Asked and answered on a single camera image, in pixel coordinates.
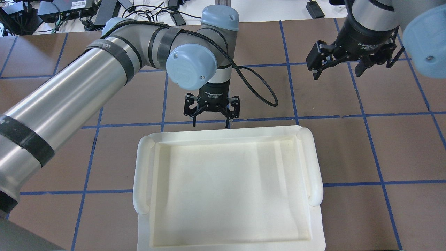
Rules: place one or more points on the white plastic tray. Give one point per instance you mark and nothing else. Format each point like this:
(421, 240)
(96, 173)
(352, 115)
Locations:
(247, 189)

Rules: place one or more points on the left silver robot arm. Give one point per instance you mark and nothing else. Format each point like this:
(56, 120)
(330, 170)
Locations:
(36, 127)

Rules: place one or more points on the black power brick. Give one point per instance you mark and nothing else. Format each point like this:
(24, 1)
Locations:
(314, 10)

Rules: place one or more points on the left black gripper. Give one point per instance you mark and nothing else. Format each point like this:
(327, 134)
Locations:
(213, 94)

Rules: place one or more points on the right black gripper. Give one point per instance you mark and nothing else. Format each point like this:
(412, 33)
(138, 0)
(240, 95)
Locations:
(366, 38)

